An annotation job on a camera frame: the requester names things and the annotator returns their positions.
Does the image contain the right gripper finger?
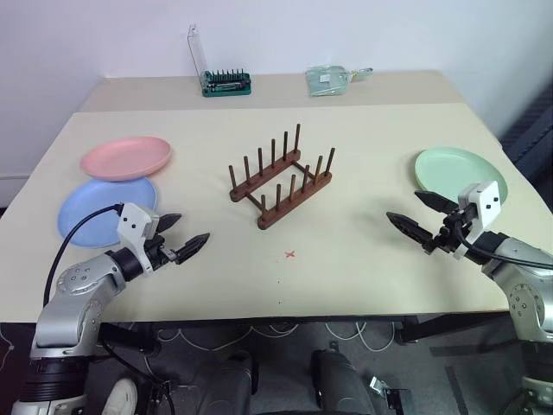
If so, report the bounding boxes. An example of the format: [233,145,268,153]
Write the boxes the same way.
[414,189,460,214]
[385,211,434,250]

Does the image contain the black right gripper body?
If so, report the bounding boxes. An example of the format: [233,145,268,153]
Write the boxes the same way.
[423,206,474,257]

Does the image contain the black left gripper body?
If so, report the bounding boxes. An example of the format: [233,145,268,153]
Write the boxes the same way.
[144,234,180,269]

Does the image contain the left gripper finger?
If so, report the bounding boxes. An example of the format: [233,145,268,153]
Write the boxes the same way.
[158,213,183,235]
[174,233,212,265]

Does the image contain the brown wooden plate rack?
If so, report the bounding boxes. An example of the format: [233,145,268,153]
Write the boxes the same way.
[228,123,337,230]

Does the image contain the green plate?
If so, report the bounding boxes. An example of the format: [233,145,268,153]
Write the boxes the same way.
[414,146,509,204]

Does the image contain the pink plate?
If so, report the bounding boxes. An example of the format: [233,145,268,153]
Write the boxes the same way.
[79,136,173,182]

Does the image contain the blue plate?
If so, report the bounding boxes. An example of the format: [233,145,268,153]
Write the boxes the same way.
[57,176,159,248]

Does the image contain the black ribbed chair back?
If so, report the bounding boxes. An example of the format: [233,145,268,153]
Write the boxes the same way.
[500,81,553,191]

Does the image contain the dark rounded shape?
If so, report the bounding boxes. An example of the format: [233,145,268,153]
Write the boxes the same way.
[207,350,260,415]
[310,348,378,415]

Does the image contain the white shoe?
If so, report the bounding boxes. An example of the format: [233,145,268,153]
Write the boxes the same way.
[101,378,139,415]

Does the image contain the green screwdriver bit set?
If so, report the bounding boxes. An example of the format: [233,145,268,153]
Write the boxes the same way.
[186,24,253,99]

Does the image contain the clear bag with green item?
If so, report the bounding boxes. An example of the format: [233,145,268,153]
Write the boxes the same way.
[304,64,373,99]

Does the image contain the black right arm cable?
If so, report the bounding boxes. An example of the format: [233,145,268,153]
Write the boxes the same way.
[457,224,553,265]

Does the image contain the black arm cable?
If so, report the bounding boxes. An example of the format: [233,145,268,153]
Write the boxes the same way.
[457,224,553,265]
[42,202,126,310]

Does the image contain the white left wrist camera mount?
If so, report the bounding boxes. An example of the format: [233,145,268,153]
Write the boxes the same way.
[117,202,162,276]

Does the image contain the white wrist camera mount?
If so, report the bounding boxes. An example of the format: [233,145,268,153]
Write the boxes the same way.
[453,180,503,260]
[117,202,162,276]

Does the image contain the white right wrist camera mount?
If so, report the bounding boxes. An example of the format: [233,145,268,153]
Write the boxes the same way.
[453,180,503,260]

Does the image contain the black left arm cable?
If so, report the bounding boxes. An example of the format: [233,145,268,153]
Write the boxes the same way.
[42,202,126,310]

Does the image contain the black table frame bar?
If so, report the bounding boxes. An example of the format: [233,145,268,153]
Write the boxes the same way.
[399,311,515,346]

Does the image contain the white floor cable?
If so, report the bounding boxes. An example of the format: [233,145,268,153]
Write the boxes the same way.
[156,319,395,352]

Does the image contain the black floor cable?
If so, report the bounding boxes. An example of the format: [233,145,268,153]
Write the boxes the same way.
[99,341,176,415]

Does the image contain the metal caster bracket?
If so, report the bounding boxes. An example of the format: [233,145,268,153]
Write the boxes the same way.
[369,375,412,408]

